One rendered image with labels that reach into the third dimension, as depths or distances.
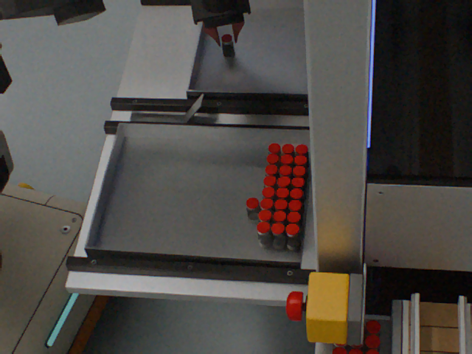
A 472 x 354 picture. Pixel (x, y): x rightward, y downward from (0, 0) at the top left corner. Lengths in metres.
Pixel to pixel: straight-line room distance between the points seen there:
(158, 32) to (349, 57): 0.89
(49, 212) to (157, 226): 0.87
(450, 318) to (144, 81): 0.73
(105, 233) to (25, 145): 1.41
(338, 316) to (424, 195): 0.20
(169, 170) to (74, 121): 1.37
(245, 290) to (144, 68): 0.53
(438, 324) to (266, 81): 0.58
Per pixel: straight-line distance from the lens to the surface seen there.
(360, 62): 0.87
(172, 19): 1.73
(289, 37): 1.66
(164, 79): 1.62
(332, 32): 0.84
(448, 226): 1.10
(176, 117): 1.55
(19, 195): 2.31
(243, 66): 1.61
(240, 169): 1.45
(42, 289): 2.13
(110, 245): 1.40
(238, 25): 1.54
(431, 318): 1.25
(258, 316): 2.30
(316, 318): 1.13
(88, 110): 2.83
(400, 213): 1.07
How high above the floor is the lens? 2.03
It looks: 53 degrees down
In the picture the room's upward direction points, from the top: 9 degrees counter-clockwise
